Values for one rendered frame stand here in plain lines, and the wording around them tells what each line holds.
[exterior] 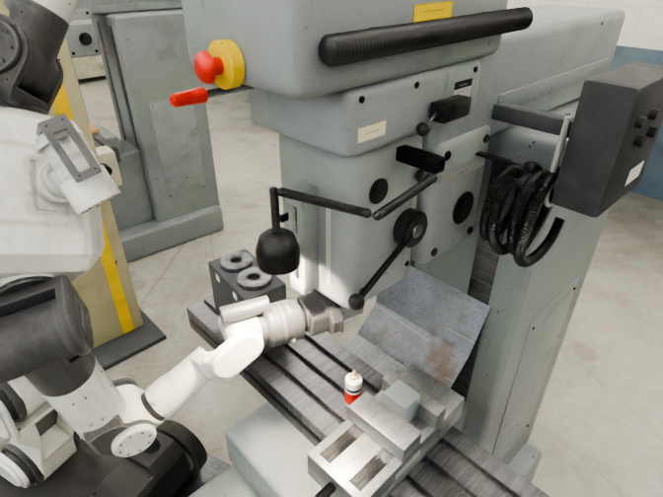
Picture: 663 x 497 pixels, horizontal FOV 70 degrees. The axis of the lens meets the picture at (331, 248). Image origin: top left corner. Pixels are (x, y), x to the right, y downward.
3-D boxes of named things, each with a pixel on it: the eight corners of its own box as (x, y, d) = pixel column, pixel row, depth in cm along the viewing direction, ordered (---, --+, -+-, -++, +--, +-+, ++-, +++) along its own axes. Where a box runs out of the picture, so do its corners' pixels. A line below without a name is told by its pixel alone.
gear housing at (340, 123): (348, 164, 67) (349, 92, 62) (248, 124, 82) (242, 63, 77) (478, 115, 87) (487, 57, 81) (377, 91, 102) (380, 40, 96)
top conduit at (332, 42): (337, 70, 53) (337, 35, 51) (313, 64, 56) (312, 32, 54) (531, 31, 79) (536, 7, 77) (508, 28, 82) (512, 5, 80)
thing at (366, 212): (275, 197, 71) (274, 188, 70) (280, 193, 72) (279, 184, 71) (380, 223, 64) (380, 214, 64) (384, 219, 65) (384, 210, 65)
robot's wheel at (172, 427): (156, 459, 164) (144, 421, 153) (167, 448, 168) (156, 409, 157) (201, 484, 156) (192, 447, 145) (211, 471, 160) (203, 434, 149)
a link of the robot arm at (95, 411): (100, 476, 85) (42, 417, 70) (84, 420, 93) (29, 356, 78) (162, 441, 90) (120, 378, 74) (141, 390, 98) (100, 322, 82)
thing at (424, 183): (379, 224, 64) (379, 214, 63) (370, 220, 65) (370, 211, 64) (438, 181, 76) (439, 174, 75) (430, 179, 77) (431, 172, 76)
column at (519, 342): (455, 553, 175) (567, 148, 92) (361, 467, 204) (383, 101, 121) (522, 466, 205) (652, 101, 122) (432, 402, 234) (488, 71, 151)
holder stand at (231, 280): (252, 355, 128) (244, 296, 118) (215, 313, 143) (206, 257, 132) (289, 336, 134) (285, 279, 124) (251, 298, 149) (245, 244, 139)
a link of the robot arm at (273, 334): (288, 352, 96) (233, 369, 92) (271, 325, 105) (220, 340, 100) (283, 304, 91) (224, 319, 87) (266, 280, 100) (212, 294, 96)
